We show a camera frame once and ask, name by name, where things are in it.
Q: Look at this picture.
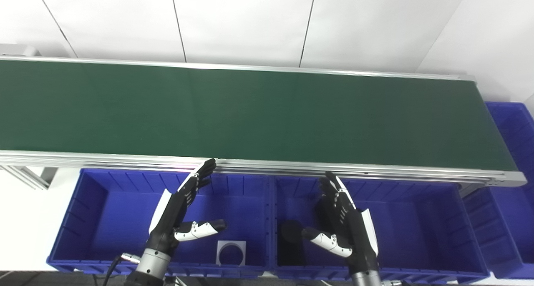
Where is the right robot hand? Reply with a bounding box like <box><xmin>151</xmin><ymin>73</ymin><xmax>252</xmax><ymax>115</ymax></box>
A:
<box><xmin>301</xmin><ymin>171</ymin><xmax>380</xmax><ymax>274</ymax></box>

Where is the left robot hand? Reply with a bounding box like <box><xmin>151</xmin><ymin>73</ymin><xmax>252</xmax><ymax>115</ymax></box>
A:
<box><xmin>147</xmin><ymin>158</ymin><xmax>228</xmax><ymax>255</ymax></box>

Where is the blue plastic bin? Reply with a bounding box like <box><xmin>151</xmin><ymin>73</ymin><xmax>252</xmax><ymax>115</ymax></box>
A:
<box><xmin>461</xmin><ymin>102</ymin><xmax>534</xmax><ymax>280</ymax></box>
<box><xmin>269</xmin><ymin>176</ymin><xmax>491</xmax><ymax>283</ymax></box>
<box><xmin>47</xmin><ymin>168</ymin><xmax>274</xmax><ymax>278</ymax></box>

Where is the green conveyor belt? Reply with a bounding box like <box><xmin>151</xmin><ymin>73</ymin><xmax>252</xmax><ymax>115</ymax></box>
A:
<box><xmin>0</xmin><ymin>60</ymin><xmax>520</xmax><ymax>172</ymax></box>
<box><xmin>0</xmin><ymin>55</ymin><xmax>527</xmax><ymax>189</ymax></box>

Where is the aluminium conveyor leg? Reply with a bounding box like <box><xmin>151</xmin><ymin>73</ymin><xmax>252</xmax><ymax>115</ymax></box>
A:
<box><xmin>0</xmin><ymin>165</ymin><xmax>58</xmax><ymax>191</ymax></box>

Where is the grey conveyor end housing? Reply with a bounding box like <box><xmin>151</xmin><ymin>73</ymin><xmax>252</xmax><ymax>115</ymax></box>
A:
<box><xmin>0</xmin><ymin>44</ymin><xmax>40</xmax><ymax>57</ymax></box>

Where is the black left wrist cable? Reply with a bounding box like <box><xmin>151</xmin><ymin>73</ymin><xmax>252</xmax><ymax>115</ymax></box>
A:
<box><xmin>102</xmin><ymin>254</ymin><xmax>141</xmax><ymax>286</ymax></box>

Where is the white square ring part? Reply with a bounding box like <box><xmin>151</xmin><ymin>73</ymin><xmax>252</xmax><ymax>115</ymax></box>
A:
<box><xmin>216</xmin><ymin>240</ymin><xmax>247</xmax><ymax>266</ymax></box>

